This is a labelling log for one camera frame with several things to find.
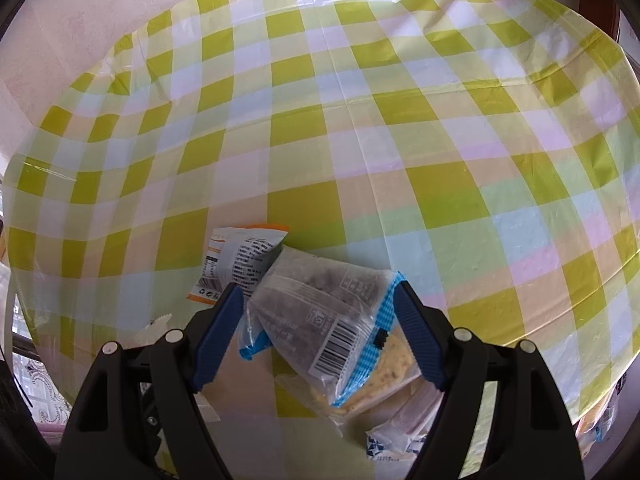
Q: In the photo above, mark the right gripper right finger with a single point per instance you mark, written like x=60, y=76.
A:
x=531, y=435

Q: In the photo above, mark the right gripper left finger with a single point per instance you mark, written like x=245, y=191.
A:
x=135, y=400

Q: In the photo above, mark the blue white small snack packet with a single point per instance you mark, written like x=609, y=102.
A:
x=403, y=435

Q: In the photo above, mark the grey snack bag blue edges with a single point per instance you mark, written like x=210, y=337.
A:
x=328, y=319

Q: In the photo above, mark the yellow cookie clear packet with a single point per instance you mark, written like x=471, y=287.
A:
x=396, y=368

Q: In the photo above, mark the white orange snack packet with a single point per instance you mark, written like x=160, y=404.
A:
x=239, y=256

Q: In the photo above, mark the green checkered tablecloth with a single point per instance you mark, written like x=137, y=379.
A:
x=486, y=149

